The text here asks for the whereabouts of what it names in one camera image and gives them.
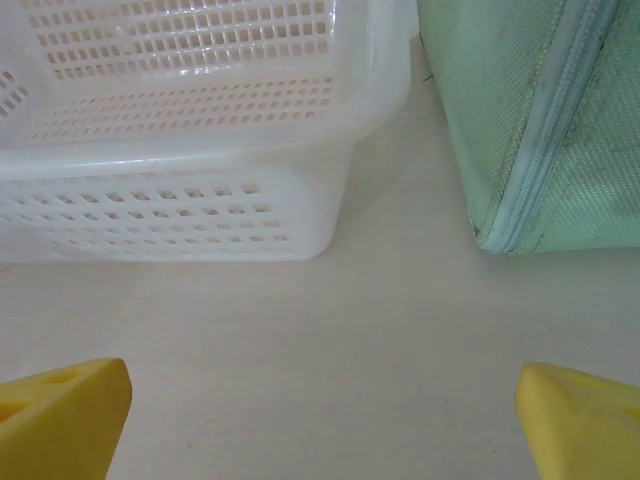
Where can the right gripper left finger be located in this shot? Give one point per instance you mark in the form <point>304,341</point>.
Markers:
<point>60,430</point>

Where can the white perforated plastic basket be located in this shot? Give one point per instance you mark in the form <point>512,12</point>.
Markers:
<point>150,160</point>

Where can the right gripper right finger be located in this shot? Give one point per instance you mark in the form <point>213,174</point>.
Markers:
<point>585,435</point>

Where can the green zippered fabric case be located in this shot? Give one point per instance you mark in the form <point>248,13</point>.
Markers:
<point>480,125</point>

